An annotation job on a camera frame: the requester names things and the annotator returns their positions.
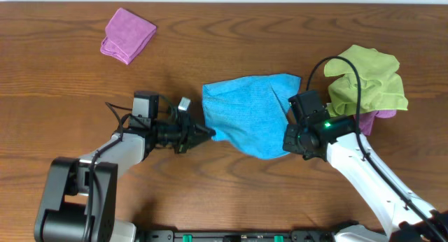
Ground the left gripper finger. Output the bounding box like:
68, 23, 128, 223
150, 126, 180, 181
190, 135, 211, 149
193, 123, 216, 136

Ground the blue microfiber cloth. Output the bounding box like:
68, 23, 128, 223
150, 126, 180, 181
202, 73, 301, 159

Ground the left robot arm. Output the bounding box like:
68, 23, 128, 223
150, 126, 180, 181
34, 111, 215, 241

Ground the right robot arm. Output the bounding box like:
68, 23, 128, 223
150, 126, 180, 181
283, 117, 447, 241

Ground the purple cloth under pile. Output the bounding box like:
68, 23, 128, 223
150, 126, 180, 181
359, 110, 397, 136

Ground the crumpled green cloth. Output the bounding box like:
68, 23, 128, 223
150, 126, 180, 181
324, 45, 408, 117

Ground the folded purple cloth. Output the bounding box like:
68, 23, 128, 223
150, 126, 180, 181
100, 8, 157, 65

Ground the left black cable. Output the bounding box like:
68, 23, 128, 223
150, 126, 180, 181
82, 101, 183, 242

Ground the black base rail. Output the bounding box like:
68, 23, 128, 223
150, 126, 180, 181
135, 230, 336, 242

